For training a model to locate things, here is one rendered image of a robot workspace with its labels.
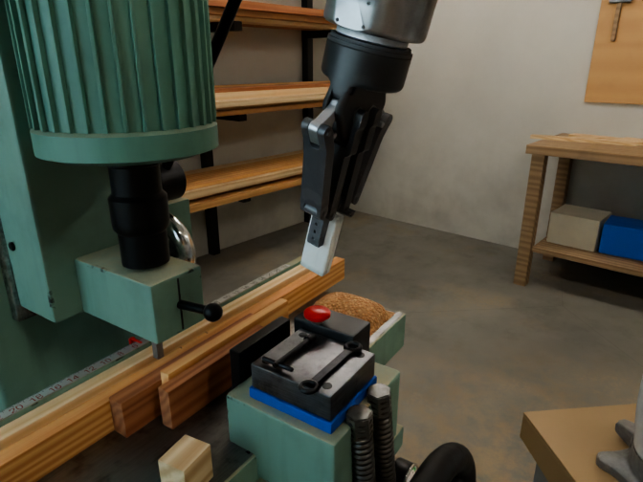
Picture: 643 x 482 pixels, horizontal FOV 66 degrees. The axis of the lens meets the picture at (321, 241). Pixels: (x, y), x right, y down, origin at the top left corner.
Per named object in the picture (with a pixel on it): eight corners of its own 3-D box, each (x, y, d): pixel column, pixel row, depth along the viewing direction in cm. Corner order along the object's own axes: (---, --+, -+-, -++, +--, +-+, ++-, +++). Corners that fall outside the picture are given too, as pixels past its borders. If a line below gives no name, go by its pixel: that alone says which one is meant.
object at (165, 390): (172, 430, 55) (167, 392, 53) (162, 425, 56) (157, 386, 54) (268, 360, 68) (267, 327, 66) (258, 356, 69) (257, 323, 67)
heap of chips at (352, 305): (370, 336, 73) (370, 318, 73) (301, 314, 80) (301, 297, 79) (395, 313, 80) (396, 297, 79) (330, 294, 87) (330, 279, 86)
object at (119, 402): (126, 438, 53) (121, 404, 52) (114, 430, 55) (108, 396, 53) (263, 344, 71) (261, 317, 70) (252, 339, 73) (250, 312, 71)
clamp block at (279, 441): (331, 524, 47) (332, 449, 44) (227, 464, 54) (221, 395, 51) (398, 432, 59) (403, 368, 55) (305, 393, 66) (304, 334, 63)
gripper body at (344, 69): (360, 28, 47) (338, 122, 51) (308, 22, 40) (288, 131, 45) (431, 49, 44) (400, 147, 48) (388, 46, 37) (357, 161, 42)
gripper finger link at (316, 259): (341, 217, 49) (337, 219, 49) (325, 274, 53) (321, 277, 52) (317, 205, 51) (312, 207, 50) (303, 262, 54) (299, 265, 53)
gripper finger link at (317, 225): (335, 201, 48) (318, 208, 46) (323, 245, 51) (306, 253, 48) (322, 194, 49) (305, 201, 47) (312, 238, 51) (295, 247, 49)
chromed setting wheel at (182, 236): (188, 301, 71) (180, 219, 67) (134, 281, 78) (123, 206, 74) (204, 294, 74) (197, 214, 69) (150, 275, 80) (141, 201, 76)
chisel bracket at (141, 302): (159, 359, 53) (150, 286, 50) (83, 322, 60) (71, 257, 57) (210, 329, 59) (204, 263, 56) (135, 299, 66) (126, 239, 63)
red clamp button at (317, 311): (321, 326, 53) (321, 317, 53) (298, 318, 55) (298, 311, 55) (335, 316, 56) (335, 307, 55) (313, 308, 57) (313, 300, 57)
